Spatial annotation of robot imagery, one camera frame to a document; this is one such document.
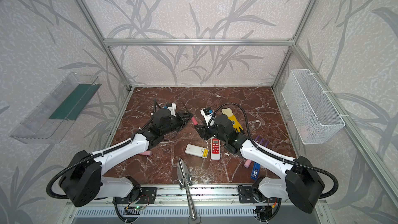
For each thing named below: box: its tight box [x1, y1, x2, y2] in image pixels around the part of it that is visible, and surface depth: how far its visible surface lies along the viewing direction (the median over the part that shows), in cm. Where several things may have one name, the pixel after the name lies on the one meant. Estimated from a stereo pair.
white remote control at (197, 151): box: [185, 144, 210, 159], surface depth 88 cm
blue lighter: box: [250, 161, 261, 181], surface depth 80 cm
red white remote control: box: [210, 136, 221, 161], surface depth 88 cm
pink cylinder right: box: [243, 159, 252, 168], surface depth 84 cm
